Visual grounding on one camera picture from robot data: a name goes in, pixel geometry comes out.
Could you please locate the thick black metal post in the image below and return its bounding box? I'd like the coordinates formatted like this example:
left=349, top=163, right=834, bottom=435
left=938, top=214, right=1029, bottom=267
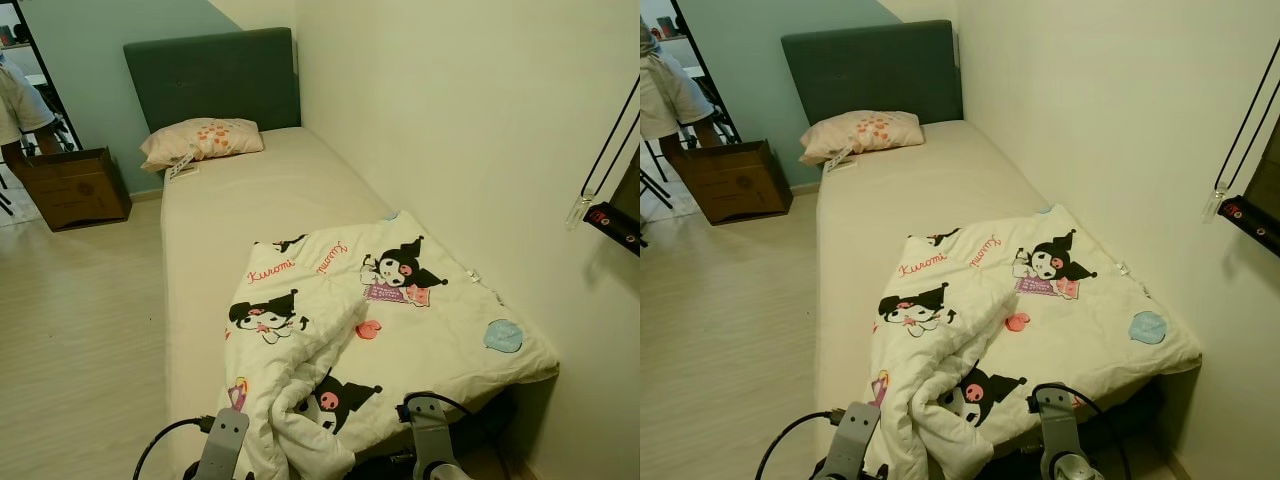
left=14, top=0, right=87, bottom=152
left=669, top=0, right=742, bottom=147

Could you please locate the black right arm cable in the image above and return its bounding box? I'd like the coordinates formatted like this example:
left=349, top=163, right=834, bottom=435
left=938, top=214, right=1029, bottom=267
left=1027, top=381, right=1132, bottom=480
left=396, top=391, right=482, bottom=480

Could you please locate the pink dotted pillow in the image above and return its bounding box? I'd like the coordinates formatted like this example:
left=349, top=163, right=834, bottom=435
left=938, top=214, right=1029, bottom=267
left=139, top=117, right=267, bottom=174
left=799, top=109, right=927, bottom=167

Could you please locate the black hanging cord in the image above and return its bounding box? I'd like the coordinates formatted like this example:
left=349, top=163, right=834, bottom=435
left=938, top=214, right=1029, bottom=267
left=1214, top=39, right=1280, bottom=197
left=579, top=79, right=641, bottom=202

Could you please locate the mattress with beige sheet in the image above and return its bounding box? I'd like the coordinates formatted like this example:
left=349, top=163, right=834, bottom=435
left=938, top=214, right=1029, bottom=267
left=159, top=124, right=562, bottom=480
left=814, top=119, right=1202, bottom=480

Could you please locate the brown cardboard box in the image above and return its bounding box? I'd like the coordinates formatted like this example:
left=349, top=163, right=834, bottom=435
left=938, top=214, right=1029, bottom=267
left=21, top=146, right=134, bottom=234
left=667, top=139, right=795, bottom=227

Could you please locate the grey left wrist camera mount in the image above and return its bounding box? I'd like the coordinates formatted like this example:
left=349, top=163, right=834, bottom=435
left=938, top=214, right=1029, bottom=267
left=837, top=399, right=884, bottom=480
left=194, top=404, right=252, bottom=480

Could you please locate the cream cartoon print quilt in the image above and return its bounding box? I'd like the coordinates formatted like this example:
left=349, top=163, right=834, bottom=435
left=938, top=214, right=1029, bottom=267
left=221, top=209, right=562, bottom=480
left=864, top=204, right=1205, bottom=480

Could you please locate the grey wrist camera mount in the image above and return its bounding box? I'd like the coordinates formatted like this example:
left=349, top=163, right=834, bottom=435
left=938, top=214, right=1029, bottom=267
left=837, top=399, right=884, bottom=480
left=194, top=404, right=252, bottom=480
left=1032, top=384, right=1082, bottom=480
left=399, top=394, right=452, bottom=480

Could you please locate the teal fabric headboard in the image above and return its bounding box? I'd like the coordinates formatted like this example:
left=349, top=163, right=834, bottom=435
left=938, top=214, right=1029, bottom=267
left=781, top=19, right=965, bottom=130
left=122, top=26, right=304, bottom=137

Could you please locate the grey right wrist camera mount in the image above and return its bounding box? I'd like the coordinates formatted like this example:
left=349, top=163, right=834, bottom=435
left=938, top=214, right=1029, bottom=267
left=399, top=394, right=452, bottom=480
left=1032, top=384, right=1082, bottom=480

